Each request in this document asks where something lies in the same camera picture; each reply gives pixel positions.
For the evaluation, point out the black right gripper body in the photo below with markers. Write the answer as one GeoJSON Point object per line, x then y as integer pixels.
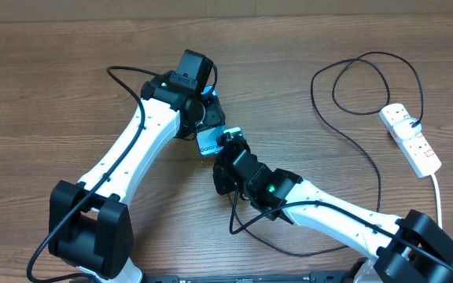
{"type": "Point", "coordinates": [228, 183]}

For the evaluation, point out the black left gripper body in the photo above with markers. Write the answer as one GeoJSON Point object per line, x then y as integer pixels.
{"type": "Point", "coordinates": [211, 114]}

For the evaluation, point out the Samsung Galaxy smartphone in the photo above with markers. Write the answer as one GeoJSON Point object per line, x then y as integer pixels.
{"type": "Point", "coordinates": [212, 124]}

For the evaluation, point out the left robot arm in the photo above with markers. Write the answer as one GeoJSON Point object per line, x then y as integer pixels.
{"type": "Point", "coordinates": [90, 225]}

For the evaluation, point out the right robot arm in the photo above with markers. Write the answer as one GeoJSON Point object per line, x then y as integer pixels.
{"type": "Point", "coordinates": [396, 249]}

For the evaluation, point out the white charger plug adapter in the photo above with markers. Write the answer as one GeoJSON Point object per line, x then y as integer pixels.
{"type": "Point", "coordinates": [406, 129]}

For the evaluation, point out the white power strip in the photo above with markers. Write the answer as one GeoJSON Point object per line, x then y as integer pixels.
{"type": "Point", "coordinates": [417, 150]}

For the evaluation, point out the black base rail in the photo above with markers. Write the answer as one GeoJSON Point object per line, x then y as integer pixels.
{"type": "Point", "coordinates": [329, 276]}

